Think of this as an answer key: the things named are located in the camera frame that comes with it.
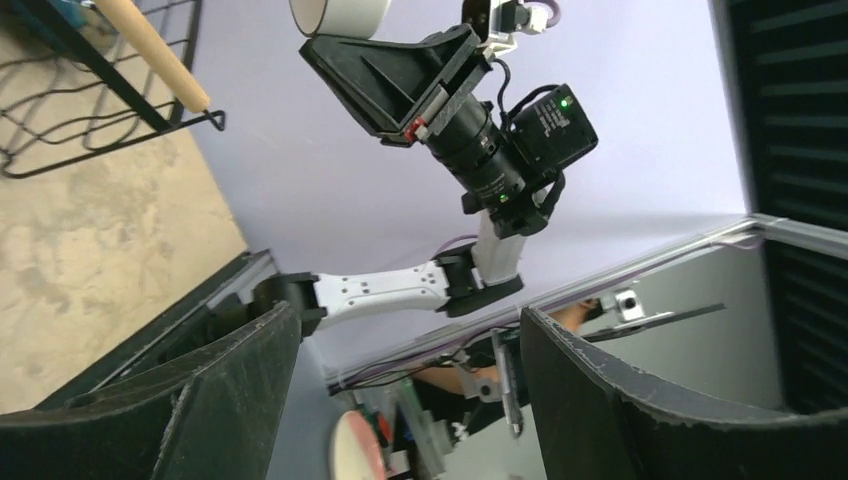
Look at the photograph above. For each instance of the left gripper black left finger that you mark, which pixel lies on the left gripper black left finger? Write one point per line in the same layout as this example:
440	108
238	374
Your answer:
212	413

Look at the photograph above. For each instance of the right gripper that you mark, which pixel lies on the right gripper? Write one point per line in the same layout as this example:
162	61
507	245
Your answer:
423	92

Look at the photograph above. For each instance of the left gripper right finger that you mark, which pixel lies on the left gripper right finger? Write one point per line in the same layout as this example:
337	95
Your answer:
599	417

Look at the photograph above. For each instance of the white two-handled soup cup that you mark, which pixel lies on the white two-handled soup cup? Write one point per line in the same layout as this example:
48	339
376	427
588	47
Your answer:
358	19

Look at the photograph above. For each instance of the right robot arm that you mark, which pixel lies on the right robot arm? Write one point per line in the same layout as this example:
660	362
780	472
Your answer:
549	130

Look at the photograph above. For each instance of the red round object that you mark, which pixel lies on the red round object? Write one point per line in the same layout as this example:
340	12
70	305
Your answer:
355	452

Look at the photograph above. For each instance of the black slatted panel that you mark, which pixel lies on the black slatted panel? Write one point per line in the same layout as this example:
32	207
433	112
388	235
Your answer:
791	68

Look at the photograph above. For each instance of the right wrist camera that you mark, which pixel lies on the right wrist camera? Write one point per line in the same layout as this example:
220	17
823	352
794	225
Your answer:
496	22

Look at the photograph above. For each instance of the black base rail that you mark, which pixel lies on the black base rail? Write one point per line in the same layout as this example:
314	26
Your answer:
228	288

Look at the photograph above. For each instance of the black wire dish rack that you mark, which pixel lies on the black wire dish rack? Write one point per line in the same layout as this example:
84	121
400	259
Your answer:
73	89

